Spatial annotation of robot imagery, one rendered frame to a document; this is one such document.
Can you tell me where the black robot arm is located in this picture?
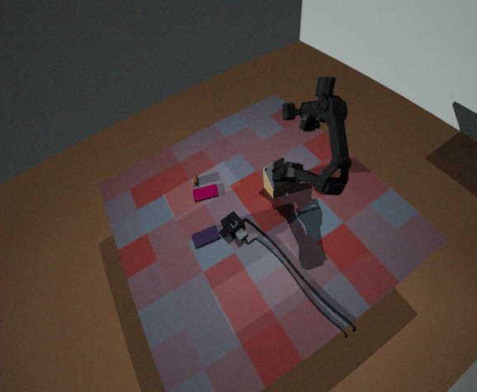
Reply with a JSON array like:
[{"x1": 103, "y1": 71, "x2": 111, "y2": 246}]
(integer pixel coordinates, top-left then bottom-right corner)
[{"x1": 272, "y1": 76, "x2": 351, "y2": 195}]

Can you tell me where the dark purple flat bar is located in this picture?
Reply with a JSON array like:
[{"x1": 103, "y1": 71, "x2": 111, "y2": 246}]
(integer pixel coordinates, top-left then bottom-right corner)
[{"x1": 191, "y1": 225, "x2": 221, "y2": 248}]

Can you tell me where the magenta rectangular block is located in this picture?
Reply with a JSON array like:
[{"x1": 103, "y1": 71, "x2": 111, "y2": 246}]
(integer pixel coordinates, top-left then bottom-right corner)
[{"x1": 193, "y1": 184, "x2": 219, "y2": 202}]

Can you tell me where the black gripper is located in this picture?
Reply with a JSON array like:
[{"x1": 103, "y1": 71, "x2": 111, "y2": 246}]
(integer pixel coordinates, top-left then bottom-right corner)
[{"x1": 283, "y1": 100, "x2": 314, "y2": 121}]

